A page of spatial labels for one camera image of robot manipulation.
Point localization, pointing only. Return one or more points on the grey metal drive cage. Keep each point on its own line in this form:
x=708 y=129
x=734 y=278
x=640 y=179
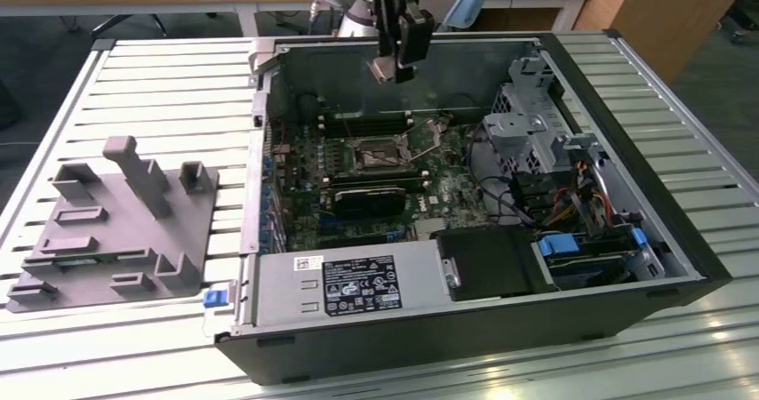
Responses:
x=509 y=126

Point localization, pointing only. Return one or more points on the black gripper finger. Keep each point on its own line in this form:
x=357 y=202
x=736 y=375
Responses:
x=414 y=40
x=385 y=26

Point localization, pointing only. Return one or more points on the grey case bracket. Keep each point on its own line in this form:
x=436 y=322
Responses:
x=260 y=55

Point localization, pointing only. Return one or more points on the blue disk carrier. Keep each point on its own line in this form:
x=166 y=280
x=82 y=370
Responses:
x=557 y=244

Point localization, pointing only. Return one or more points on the black plastic drive cover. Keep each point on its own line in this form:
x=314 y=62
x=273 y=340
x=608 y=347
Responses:
x=492 y=262

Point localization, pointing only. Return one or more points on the green RAM stick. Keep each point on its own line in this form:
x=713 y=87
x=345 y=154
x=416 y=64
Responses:
x=102 y=260

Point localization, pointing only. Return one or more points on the black office chair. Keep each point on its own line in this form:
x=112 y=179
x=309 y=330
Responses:
x=747 y=18

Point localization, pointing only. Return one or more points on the wooden cabinet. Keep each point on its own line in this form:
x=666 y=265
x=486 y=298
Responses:
x=681 y=18

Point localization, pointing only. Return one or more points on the black power supply label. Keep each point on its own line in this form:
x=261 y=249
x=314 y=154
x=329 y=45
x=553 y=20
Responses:
x=361 y=284

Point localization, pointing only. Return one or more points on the CPU socket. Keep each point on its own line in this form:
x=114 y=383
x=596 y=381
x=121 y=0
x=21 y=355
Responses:
x=376 y=155

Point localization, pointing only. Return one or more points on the blue case latch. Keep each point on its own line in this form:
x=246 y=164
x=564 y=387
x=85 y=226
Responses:
x=214 y=298

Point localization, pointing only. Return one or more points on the grey parts rack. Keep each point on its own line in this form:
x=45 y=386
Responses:
x=118 y=222

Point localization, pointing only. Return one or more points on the metal disk bay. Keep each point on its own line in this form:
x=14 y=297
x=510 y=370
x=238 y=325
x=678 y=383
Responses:
x=648 y=262

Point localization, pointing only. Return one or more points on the silver CPU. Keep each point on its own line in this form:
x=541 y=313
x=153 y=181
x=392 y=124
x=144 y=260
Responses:
x=381 y=69

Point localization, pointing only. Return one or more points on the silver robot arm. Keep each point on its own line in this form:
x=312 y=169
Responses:
x=354 y=22

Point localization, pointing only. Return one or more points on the blue plastic clip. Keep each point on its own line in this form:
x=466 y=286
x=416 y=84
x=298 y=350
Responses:
x=638 y=238

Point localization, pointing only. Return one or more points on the silver chipset heatsink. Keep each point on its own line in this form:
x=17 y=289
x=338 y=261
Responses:
x=429 y=230

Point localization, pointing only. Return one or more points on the green motherboard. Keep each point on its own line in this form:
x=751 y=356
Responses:
x=456 y=195

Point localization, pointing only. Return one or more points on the black PC case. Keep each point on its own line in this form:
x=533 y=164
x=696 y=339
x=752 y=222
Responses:
x=473 y=351

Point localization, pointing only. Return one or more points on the silver power supply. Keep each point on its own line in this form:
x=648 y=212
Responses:
x=278 y=284

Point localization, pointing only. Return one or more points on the white barcode sticker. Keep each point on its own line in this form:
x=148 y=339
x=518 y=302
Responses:
x=308 y=263

